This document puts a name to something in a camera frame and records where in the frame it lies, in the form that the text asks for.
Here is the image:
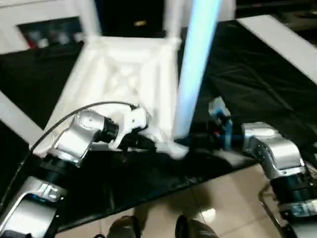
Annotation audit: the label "white plastic table top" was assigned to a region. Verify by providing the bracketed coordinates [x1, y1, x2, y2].
[31, 36, 190, 160]

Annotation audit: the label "white plastic table leg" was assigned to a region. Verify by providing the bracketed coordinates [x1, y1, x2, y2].
[172, 0, 222, 142]
[165, 0, 185, 44]
[73, 0, 104, 46]
[0, 91, 44, 145]

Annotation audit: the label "black work mat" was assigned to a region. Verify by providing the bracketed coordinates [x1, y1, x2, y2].
[0, 20, 317, 234]

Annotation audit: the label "dark right robot foot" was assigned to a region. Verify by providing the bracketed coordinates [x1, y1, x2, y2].
[174, 215, 219, 238]

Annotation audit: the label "white flat sheet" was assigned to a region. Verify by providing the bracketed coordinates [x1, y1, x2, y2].
[237, 15, 317, 86]

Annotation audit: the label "black cabinet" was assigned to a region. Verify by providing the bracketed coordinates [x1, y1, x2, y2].
[94, 0, 171, 39]

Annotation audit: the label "small bottles on shelf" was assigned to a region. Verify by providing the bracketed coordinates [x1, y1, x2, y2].
[19, 20, 85, 49]

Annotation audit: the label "white cabinet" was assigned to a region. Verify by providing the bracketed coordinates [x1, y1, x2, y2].
[0, 0, 100, 54]

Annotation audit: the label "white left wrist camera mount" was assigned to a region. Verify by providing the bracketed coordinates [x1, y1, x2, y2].
[109, 105, 152, 151]

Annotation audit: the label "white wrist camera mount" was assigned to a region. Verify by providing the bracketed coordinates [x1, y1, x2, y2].
[208, 96, 234, 150]
[109, 105, 152, 151]

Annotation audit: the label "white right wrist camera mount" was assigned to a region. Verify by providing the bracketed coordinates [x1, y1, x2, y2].
[208, 96, 234, 150]

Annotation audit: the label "chrome tube frame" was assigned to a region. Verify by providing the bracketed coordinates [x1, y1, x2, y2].
[258, 185, 284, 238]

